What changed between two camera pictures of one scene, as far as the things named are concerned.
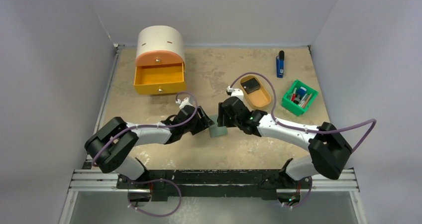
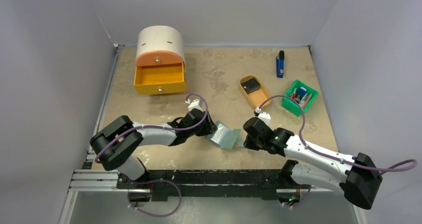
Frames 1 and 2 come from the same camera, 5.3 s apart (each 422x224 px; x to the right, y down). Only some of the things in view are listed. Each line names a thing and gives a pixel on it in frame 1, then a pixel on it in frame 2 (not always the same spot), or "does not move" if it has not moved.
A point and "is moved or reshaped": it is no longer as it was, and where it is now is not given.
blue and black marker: x=279 y=64 does not move
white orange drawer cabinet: x=159 y=45 does not move
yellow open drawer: x=161 y=79 does not move
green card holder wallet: x=216 y=131 is moved or reshaped
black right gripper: x=223 y=113 to x=248 y=140
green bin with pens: x=298 y=98 does not move
